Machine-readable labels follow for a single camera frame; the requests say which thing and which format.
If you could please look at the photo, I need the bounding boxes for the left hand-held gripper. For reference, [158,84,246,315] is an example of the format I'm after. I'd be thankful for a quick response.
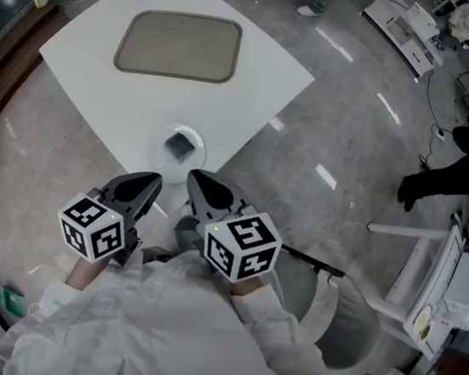
[52,159,164,272]

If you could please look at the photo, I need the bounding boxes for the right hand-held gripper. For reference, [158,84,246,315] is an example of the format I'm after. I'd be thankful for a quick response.
[173,167,291,291]

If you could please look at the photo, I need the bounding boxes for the white round plate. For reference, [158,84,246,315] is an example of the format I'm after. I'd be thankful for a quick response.
[143,117,212,190]

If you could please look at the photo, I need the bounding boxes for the small dark object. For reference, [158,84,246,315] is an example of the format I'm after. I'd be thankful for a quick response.
[161,129,199,164]

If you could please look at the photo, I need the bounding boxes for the person's left forearm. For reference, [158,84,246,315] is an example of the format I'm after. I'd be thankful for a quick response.
[3,244,113,362]

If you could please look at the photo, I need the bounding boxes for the person's right forearm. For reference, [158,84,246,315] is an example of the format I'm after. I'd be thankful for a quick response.
[218,276,380,375]

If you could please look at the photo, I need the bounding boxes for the pale yellow round object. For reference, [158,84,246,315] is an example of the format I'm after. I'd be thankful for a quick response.
[410,304,434,340]

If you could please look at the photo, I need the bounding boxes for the person's grey trousers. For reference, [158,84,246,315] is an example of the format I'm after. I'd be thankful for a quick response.
[172,213,211,261]

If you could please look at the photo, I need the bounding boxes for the person's white coat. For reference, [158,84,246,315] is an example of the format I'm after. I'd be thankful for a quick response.
[0,228,384,375]

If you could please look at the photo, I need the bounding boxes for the green notebook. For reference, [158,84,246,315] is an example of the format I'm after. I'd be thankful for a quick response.
[0,284,29,318]

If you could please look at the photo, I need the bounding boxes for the grey rounded placemat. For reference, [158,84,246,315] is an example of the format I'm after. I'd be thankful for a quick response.
[111,3,246,88]

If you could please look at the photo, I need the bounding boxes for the white square table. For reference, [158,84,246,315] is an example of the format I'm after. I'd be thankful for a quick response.
[23,0,327,205]

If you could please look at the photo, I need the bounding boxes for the grey office chair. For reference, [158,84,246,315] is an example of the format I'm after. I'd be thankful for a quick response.
[265,242,392,375]

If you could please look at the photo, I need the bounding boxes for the white side table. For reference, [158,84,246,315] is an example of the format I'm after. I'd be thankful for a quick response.
[352,213,469,366]

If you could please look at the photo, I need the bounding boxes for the small green bowl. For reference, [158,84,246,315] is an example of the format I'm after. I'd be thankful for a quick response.
[418,321,437,344]

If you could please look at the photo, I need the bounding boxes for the white low cabinet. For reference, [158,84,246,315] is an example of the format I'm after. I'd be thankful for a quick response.
[355,0,453,80]

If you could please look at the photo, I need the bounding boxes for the white box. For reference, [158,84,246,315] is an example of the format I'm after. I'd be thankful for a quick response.
[404,1,444,38]

